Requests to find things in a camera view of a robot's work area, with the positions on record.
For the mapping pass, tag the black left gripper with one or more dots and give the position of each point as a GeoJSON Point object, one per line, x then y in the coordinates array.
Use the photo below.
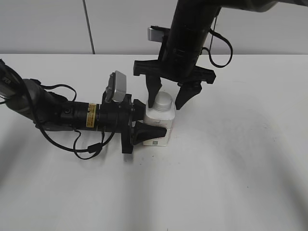
{"type": "Point", "coordinates": [117, 118]}

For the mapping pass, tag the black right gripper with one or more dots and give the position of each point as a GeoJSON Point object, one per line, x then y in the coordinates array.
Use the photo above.
{"type": "Point", "coordinates": [174, 70]}

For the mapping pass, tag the white round bottle cap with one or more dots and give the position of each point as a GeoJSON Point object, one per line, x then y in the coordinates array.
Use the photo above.
{"type": "Point", "coordinates": [162, 102]}

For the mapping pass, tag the white square drink bottle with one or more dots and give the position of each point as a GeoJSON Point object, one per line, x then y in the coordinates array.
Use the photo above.
{"type": "Point", "coordinates": [156, 118]}

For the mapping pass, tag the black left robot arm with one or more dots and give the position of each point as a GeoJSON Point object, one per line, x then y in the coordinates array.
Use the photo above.
{"type": "Point", "coordinates": [49, 111]}

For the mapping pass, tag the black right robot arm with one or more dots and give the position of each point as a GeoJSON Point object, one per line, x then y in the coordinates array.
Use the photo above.
{"type": "Point", "coordinates": [183, 43]}

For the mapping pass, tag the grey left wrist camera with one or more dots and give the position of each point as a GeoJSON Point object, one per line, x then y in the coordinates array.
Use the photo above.
{"type": "Point", "coordinates": [116, 88]}

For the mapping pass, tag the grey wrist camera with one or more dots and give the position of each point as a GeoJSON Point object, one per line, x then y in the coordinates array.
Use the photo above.
{"type": "Point", "coordinates": [116, 88]}
{"type": "Point", "coordinates": [157, 33]}

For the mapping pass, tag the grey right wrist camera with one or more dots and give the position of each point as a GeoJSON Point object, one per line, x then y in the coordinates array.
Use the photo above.
{"type": "Point", "coordinates": [157, 33]}

